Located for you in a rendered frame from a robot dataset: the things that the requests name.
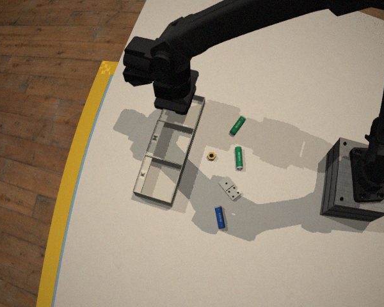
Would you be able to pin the blue aa battery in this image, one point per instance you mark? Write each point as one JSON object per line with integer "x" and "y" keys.
{"x": 219, "y": 217}

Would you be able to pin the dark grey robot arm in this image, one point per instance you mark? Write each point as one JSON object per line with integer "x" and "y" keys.
{"x": 228, "y": 19}

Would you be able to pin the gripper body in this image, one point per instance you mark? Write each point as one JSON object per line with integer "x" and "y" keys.
{"x": 181, "y": 96}

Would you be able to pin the brass hex nut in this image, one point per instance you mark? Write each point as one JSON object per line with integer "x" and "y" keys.
{"x": 211, "y": 156}

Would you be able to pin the green aa battery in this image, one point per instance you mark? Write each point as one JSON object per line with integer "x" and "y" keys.
{"x": 239, "y": 158}
{"x": 237, "y": 125}

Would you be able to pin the white domino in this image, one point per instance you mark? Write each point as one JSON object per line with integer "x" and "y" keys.
{"x": 230, "y": 188}

